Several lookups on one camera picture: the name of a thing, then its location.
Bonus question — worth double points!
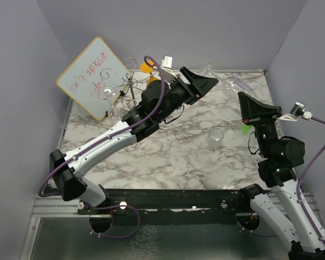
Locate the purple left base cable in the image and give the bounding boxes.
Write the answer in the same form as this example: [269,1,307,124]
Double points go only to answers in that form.
[78,201,141,239]

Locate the black metal base rail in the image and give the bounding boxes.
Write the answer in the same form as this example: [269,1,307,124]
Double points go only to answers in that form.
[43,184,301,225]

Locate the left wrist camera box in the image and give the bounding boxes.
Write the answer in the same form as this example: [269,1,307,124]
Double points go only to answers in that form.
[161,55,176,80]

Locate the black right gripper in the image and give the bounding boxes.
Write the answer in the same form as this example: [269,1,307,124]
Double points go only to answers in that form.
[239,90,283,158]

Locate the green plastic wine glass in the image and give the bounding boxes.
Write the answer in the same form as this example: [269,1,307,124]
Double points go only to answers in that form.
[241,125,252,135]

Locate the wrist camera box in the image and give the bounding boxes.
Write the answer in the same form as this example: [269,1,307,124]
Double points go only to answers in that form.
[161,55,176,80]
[278,102,313,122]

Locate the chrome wine glass rack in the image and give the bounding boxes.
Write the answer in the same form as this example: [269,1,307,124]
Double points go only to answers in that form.
[97,57,148,108]

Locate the clear wine glass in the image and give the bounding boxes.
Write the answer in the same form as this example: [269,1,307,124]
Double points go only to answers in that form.
[206,128,225,151]
[97,87,118,119]
[199,60,254,101]

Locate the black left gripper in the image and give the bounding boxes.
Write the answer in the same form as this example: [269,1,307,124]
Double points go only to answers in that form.
[157,67,219,122]

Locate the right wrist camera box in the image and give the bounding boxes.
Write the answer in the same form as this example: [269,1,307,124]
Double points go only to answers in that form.
[278,102,313,122]

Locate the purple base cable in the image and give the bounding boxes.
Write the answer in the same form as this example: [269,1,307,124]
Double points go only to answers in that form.
[78,201,141,239]
[237,211,280,238]

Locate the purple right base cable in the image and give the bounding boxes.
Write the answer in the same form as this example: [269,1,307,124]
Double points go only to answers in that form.
[237,211,280,238]

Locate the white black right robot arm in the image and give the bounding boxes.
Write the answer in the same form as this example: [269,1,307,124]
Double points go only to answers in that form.
[238,92,325,259]

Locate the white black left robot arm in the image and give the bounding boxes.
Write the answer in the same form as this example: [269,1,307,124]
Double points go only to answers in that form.
[49,67,219,214]

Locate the orange plastic wine glass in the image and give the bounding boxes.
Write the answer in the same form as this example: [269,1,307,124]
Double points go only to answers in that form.
[140,60,158,86]

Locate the yellow framed whiteboard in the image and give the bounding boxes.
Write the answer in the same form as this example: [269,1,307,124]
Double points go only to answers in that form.
[56,37,128,121]

